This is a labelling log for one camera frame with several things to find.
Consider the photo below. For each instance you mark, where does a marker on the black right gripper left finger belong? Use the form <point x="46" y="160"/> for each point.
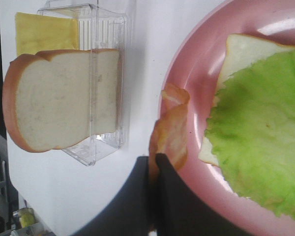
<point x="128" y="212"/>

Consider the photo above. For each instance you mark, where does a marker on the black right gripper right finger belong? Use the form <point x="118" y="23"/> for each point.
<point x="179" y="212"/>

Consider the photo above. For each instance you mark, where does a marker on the bacon strip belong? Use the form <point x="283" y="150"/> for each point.
<point x="169" y="135"/>

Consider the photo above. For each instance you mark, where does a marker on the green lettuce leaf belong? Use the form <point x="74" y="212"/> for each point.
<point x="270" y="188"/>

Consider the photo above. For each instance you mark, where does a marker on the bread slice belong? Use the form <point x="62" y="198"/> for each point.
<point x="45" y="99"/>
<point x="241" y="54"/>

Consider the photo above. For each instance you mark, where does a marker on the pink round plate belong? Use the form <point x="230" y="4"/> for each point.
<point x="196" y="68"/>

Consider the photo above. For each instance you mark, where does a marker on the clear left plastic tray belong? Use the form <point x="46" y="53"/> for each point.
<point x="102" y="31"/>

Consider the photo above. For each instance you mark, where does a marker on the yellow cheese slice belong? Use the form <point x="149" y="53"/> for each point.
<point x="36" y="33"/>

